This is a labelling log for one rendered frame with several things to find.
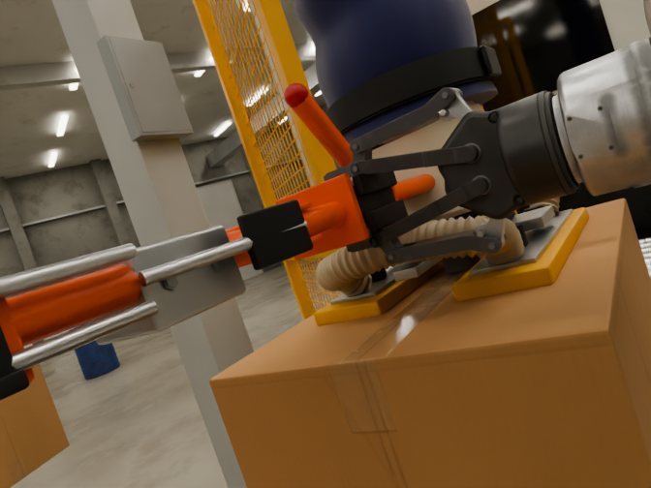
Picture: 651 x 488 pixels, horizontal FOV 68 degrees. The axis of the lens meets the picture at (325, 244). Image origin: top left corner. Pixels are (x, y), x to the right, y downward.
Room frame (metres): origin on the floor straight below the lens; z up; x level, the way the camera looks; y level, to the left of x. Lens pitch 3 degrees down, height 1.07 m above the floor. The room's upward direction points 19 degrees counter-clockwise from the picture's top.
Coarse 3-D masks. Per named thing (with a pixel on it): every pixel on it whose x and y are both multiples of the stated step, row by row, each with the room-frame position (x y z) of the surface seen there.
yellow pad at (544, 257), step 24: (576, 216) 0.66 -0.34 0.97; (528, 240) 0.58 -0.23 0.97; (552, 240) 0.56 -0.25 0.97; (480, 264) 0.53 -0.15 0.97; (504, 264) 0.49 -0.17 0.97; (528, 264) 0.48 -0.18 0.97; (552, 264) 0.46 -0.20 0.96; (456, 288) 0.50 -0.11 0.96; (480, 288) 0.49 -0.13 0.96; (504, 288) 0.47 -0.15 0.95; (528, 288) 0.46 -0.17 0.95
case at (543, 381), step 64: (576, 256) 0.52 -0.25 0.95; (640, 256) 0.74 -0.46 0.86; (384, 320) 0.53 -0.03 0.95; (448, 320) 0.45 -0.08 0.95; (512, 320) 0.39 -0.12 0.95; (576, 320) 0.34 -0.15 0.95; (640, 320) 0.49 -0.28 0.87; (256, 384) 0.49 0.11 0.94; (320, 384) 0.45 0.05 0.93; (384, 384) 0.41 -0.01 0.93; (448, 384) 0.38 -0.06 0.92; (512, 384) 0.35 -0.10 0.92; (576, 384) 0.32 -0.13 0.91; (640, 384) 0.36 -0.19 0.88; (256, 448) 0.51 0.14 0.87; (320, 448) 0.46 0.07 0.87; (384, 448) 0.42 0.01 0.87; (448, 448) 0.39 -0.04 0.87; (512, 448) 0.36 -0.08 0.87; (576, 448) 0.33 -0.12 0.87; (640, 448) 0.31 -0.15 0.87
